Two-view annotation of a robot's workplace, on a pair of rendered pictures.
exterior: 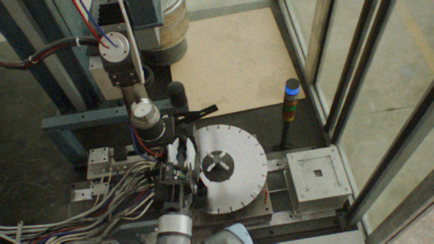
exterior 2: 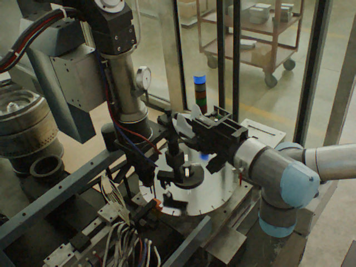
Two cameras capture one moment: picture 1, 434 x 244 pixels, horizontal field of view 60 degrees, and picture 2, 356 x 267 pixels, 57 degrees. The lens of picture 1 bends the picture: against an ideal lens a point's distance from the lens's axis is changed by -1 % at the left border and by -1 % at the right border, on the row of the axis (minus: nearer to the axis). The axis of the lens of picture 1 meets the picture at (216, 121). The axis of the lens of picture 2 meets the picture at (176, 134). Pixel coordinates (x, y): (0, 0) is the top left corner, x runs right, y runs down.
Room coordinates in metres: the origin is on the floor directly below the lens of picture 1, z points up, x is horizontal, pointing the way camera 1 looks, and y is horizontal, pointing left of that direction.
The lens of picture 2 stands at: (0.03, 0.56, 1.75)
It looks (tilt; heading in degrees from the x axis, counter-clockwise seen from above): 39 degrees down; 316
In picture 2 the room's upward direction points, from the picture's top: 8 degrees counter-clockwise
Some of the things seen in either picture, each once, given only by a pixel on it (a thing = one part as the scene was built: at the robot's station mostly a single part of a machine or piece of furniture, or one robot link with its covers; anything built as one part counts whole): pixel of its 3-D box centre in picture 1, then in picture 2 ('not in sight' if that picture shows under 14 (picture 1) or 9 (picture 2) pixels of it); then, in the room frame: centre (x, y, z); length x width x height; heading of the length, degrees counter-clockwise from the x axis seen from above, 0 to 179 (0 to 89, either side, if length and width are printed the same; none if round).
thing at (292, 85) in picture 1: (291, 87); (199, 77); (0.70, -0.25, 1.14); 0.05 x 0.04 x 0.03; 1
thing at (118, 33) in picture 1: (129, 37); (78, 44); (0.70, 0.18, 1.45); 0.35 x 0.07 x 0.28; 1
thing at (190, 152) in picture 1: (189, 151); (195, 114); (0.45, 0.08, 1.28); 0.09 x 0.03 x 0.06; 167
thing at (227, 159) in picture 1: (218, 164); (187, 172); (0.56, 0.01, 0.96); 0.11 x 0.11 x 0.03
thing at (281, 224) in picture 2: not in sight; (279, 203); (0.20, 0.12, 1.18); 0.11 x 0.08 x 0.11; 109
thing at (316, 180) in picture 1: (314, 181); (253, 152); (0.50, -0.32, 0.82); 0.18 x 0.18 x 0.15; 1
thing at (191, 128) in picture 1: (188, 144); (172, 138); (0.53, 0.09, 1.17); 0.06 x 0.05 x 0.20; 82
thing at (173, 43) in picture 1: (156, 22); (24, 129); (1.33, 0.21, 0.93); 0.31 x 0.31 x 0.36
